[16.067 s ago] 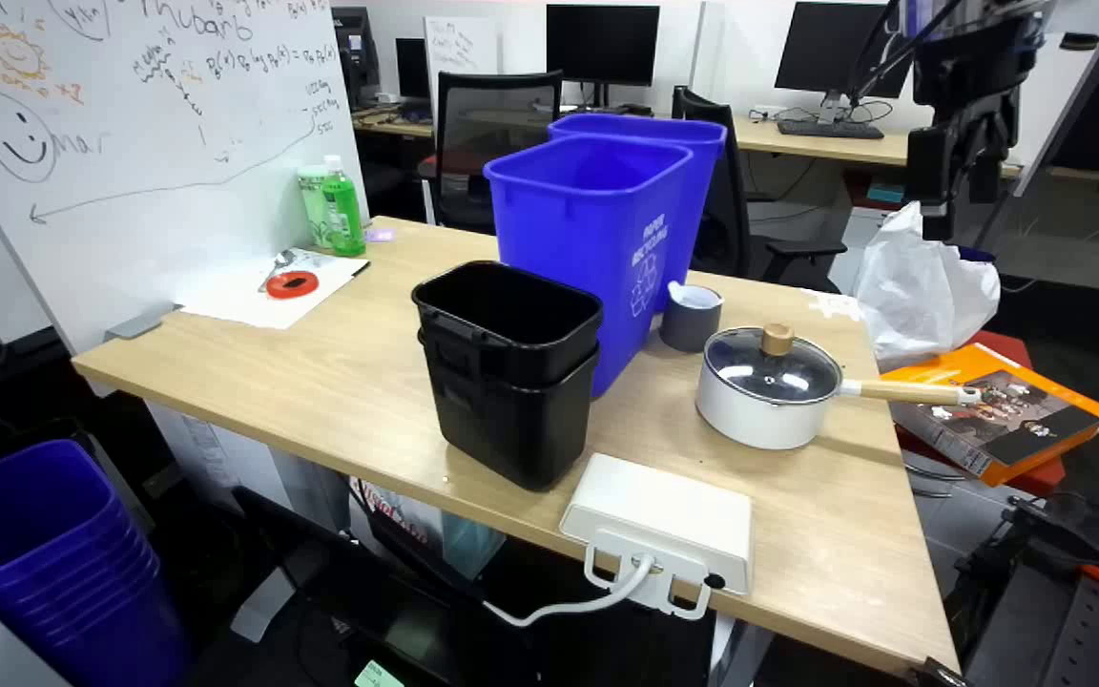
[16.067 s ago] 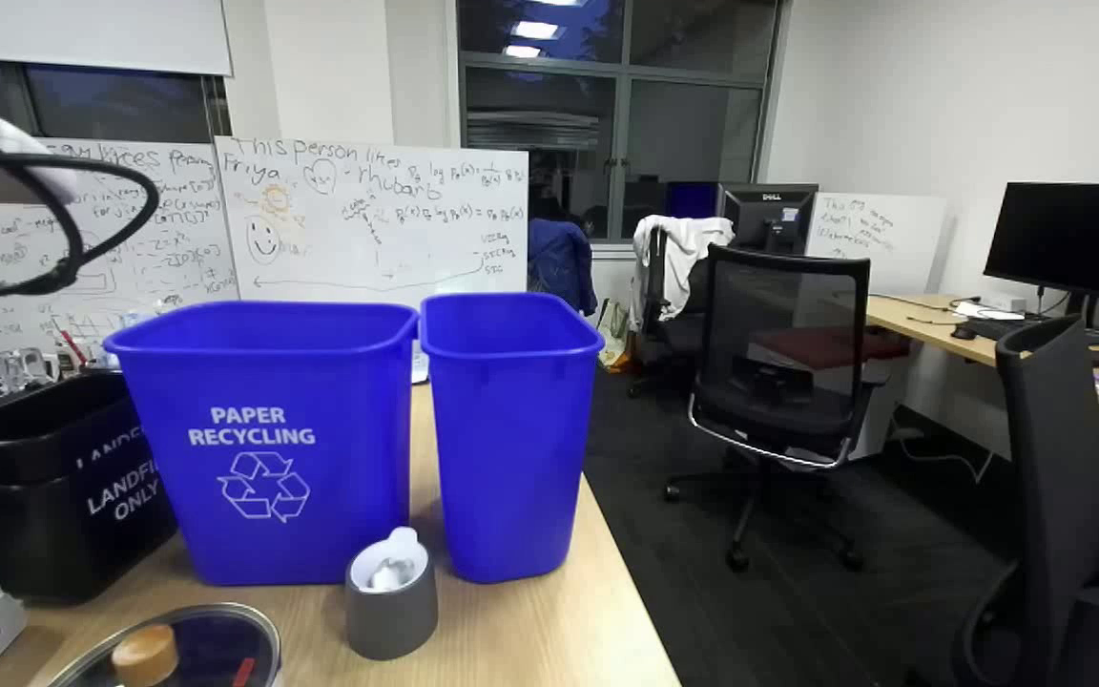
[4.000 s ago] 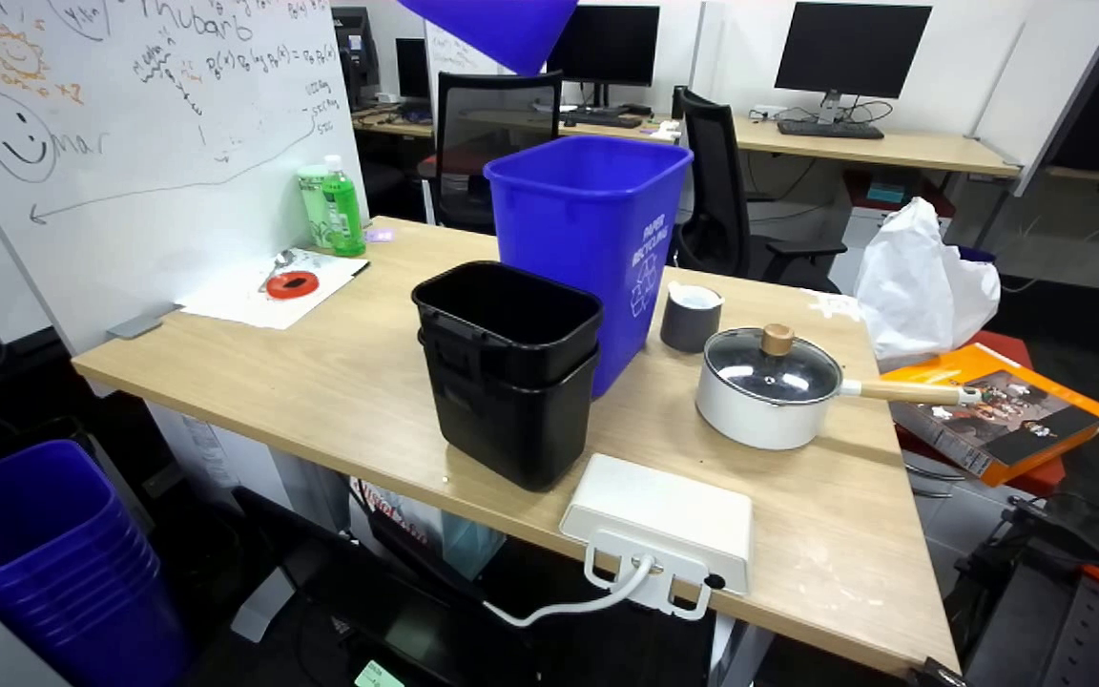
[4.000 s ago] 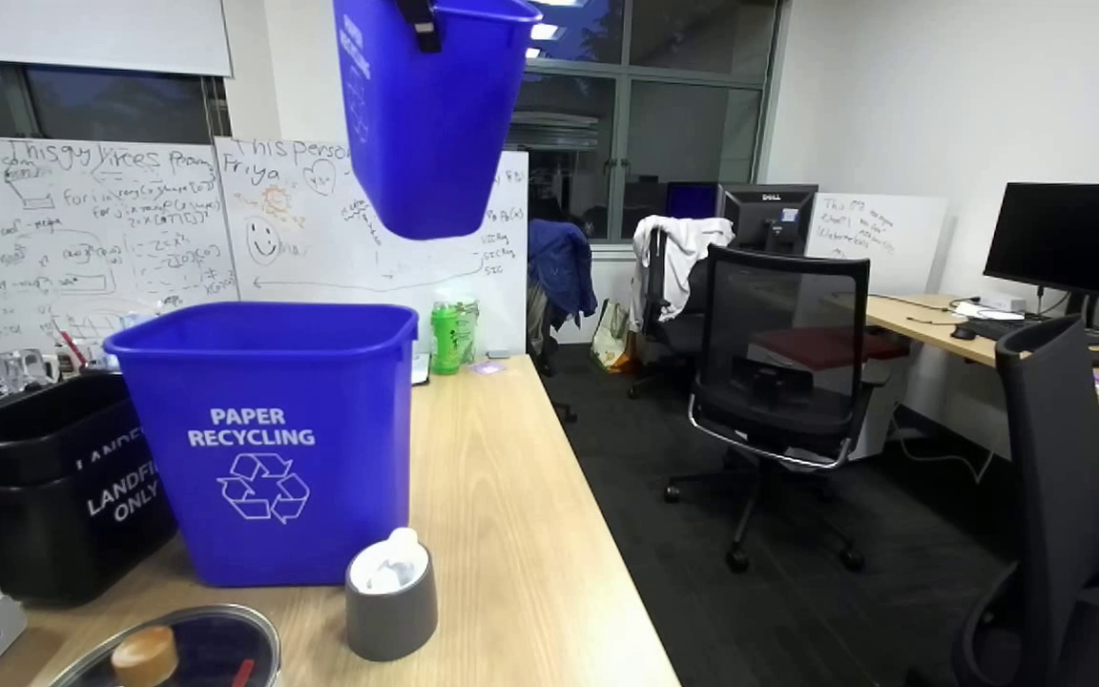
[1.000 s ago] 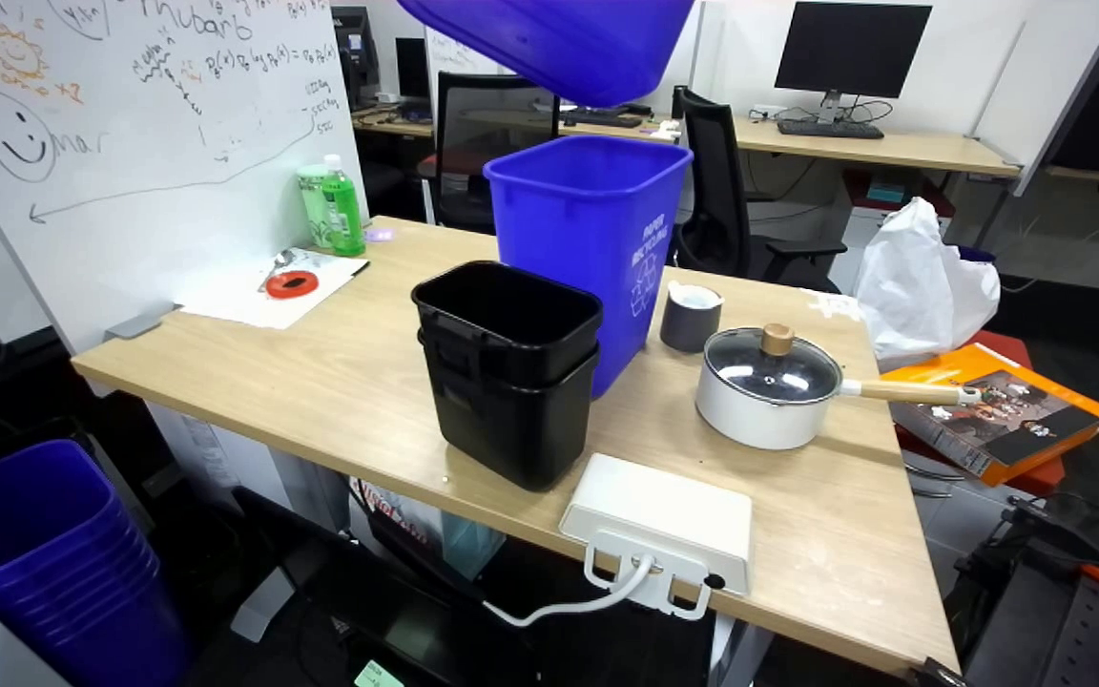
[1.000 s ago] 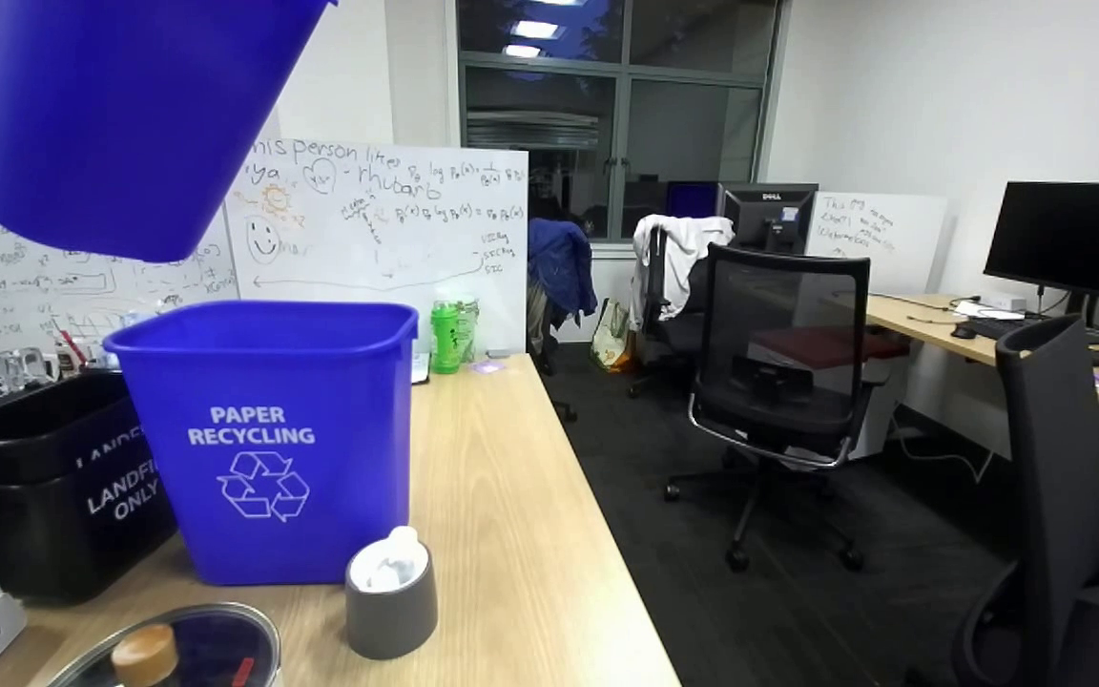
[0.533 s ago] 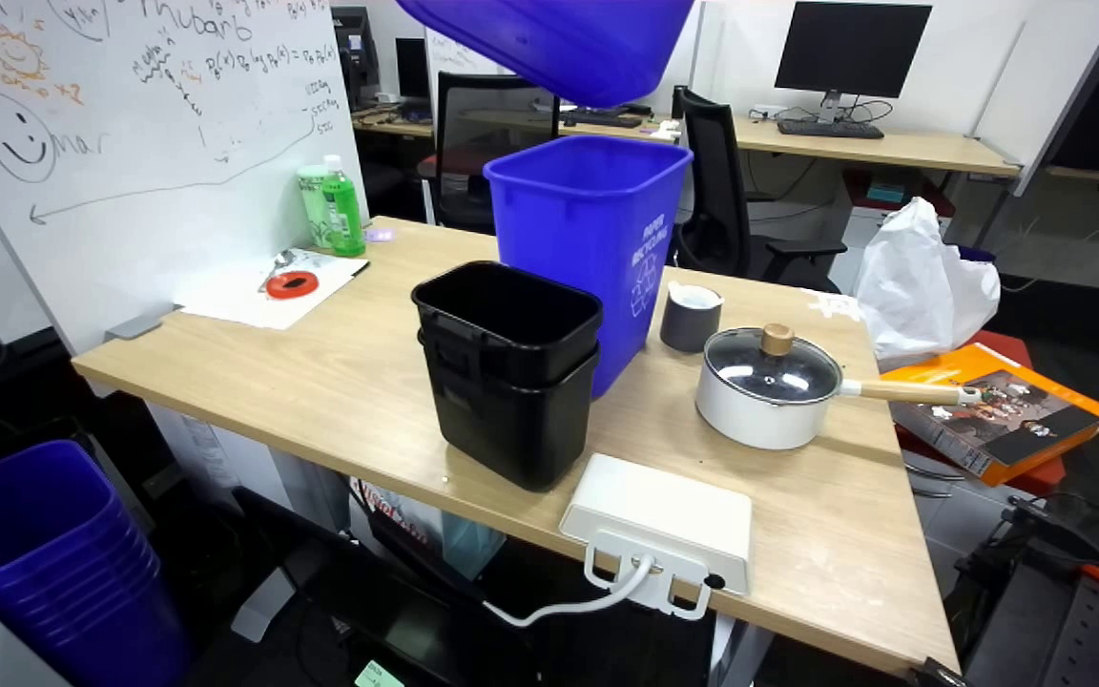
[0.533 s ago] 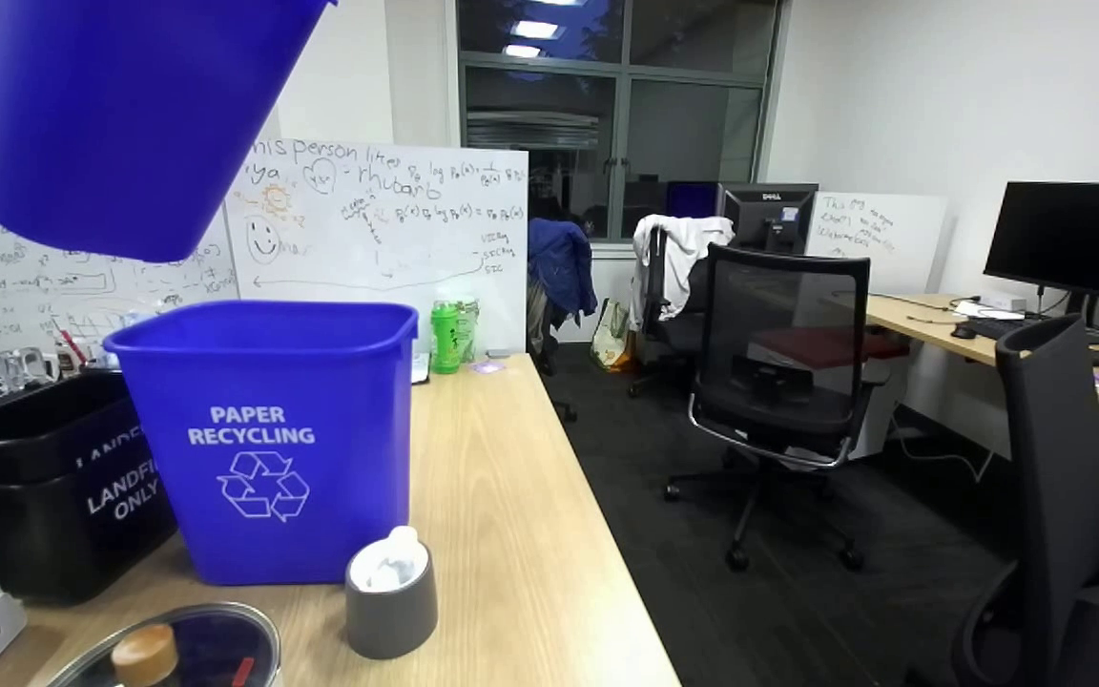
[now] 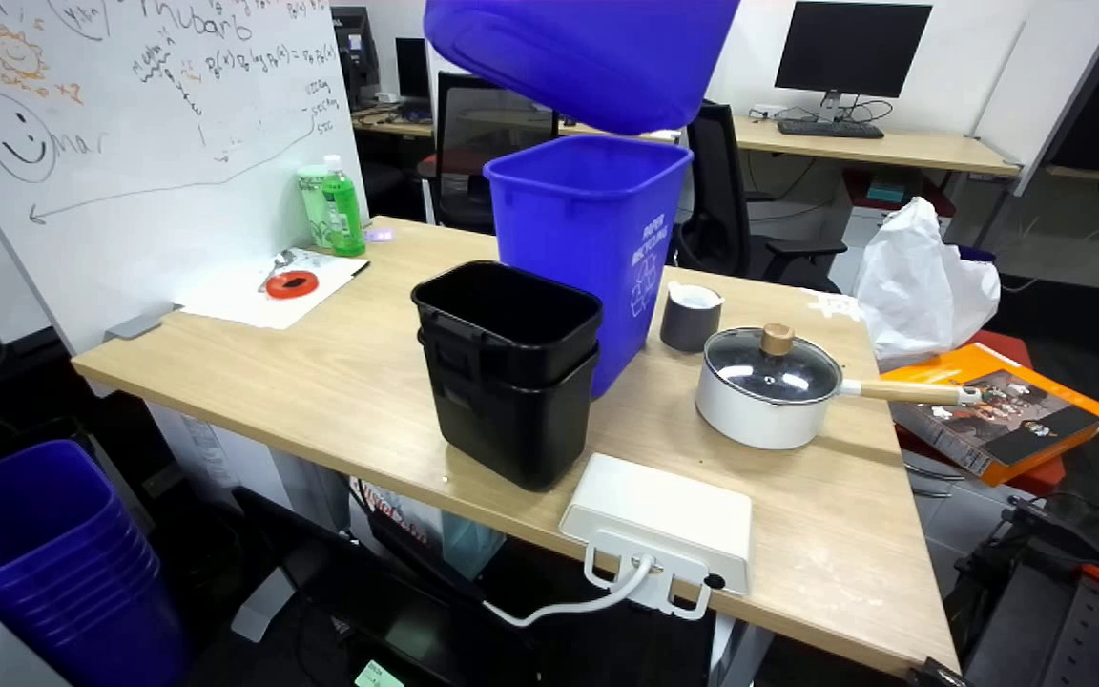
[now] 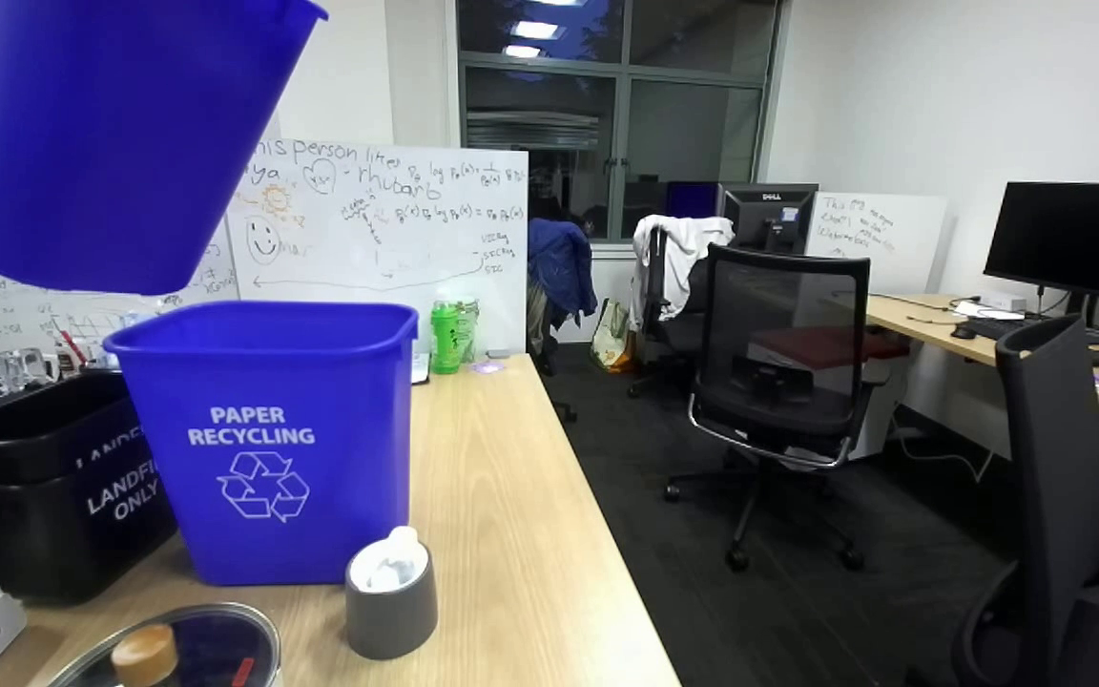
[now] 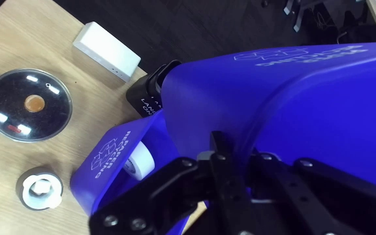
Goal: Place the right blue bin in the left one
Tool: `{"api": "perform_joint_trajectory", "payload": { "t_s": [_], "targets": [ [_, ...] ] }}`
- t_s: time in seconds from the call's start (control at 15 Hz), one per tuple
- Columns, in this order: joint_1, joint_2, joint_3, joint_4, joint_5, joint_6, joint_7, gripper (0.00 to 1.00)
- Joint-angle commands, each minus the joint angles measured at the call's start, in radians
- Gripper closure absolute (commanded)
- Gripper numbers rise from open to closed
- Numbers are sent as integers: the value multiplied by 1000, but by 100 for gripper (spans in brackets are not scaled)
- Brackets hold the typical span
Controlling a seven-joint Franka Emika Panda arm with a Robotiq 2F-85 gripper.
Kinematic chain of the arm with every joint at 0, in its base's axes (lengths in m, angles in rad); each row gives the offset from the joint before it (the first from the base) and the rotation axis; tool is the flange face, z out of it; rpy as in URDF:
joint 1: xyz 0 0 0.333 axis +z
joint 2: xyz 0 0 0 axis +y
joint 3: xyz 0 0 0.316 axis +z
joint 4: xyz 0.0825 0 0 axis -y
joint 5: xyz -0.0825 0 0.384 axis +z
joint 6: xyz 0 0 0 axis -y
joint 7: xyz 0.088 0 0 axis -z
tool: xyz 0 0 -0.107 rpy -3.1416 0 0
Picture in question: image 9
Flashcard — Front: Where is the white paper sheet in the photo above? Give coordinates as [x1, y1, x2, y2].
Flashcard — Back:
[175, 249, 365, 328]

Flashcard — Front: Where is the large whiteboard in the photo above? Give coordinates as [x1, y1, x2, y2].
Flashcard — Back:
[0, 0, 356, 350]

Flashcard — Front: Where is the orange book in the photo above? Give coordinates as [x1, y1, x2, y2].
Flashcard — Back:
[885, 345, 1099, 485]

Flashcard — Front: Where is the wooden side desk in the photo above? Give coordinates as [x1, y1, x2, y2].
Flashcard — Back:
[735, 118, 1020, 179]

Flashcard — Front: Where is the stack of blue bins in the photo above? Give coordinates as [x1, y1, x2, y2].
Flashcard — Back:
[0, 438, 192, 687]

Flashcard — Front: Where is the blue recycling bin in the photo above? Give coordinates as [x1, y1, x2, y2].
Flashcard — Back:
[423, 0, 741, 134]
[484, 138, 689, 398]

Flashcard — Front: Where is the black monitor right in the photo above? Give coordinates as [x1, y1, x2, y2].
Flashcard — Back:
[775, 0, 930, 96]

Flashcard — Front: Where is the orange tape roll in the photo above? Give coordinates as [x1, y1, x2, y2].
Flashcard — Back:
[262, 271, 319, 300]

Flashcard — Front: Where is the green soap bottle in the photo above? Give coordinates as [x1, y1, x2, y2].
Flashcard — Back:
[296, 153, 365, 256]

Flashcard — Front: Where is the black keyboard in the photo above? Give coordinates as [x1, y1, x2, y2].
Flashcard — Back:
[775, 118, 885, 141]

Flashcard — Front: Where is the white plastic bag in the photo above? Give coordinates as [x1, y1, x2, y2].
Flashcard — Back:
[829, 196, 1001, 367]

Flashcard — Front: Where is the grey cup with white lid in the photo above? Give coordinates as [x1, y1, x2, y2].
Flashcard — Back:
[660, 281, 720, 350]

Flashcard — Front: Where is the white cable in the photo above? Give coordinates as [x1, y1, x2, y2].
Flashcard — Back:
[479, 541, 719, 635]

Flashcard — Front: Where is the black landfill bin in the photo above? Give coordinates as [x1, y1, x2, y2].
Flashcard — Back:
[412, 258, 600, 491]

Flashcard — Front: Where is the black mesh office chair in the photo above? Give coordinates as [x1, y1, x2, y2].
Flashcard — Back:
[420, 73, 557, 232]

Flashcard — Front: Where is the white saucepan with glass lid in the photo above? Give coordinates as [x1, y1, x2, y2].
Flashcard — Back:
[696, 323, 979, 450]

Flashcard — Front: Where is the white power box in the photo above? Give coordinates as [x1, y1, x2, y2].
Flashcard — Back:
[557, 453, 750, 597]

